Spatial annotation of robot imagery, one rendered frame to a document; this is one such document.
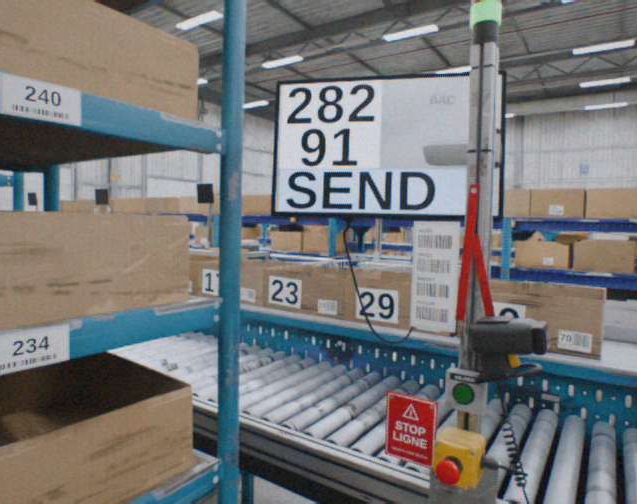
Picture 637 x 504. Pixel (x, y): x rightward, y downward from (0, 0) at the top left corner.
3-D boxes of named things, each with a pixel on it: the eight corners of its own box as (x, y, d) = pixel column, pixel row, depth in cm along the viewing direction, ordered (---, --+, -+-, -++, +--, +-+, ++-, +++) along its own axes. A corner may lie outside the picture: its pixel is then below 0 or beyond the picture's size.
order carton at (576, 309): (455, 340, 139) (458, 286, 139) (479, 324, 164) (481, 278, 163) (601, 363, 118) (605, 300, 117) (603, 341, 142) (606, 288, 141)
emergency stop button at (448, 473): (432, 483, 71) (434, 459, 71) (441, 471, 75) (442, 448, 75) (457, 491, 69) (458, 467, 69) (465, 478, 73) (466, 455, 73)
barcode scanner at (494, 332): (550, 391, 66) (543, 321, 66) (469, 385, 72) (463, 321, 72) (554, 379, 71) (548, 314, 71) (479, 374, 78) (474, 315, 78)
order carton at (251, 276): (196, 298, 206) (197, 261, 205) (241, 291, 230) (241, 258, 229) (261, 309, 184) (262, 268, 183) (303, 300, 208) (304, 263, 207)
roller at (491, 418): (458, 492, 83) (446, 510, 84) (511, 403, 126) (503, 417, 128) (436, 473, 85) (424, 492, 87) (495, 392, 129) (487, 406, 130)
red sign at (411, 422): (384, 454, 87) (386, 390, 86) (386, 452, 87) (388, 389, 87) (466, 481, 78) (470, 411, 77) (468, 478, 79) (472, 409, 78)
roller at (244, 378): (194, 415, 124) (183, 405, 127) (302, 368, 167) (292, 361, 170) (198, 400, 123) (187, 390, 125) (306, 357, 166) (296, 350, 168)
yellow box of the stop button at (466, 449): (427, 483, 74) (429, 442, 74) (444, 461, 81) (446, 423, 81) (520, 514, 66) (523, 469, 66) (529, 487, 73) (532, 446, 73)
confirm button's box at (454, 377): (442, 408, 78) (444, 370, 78) (448, 402, 81) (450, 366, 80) (482, 418, 74) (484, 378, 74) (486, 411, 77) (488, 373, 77)
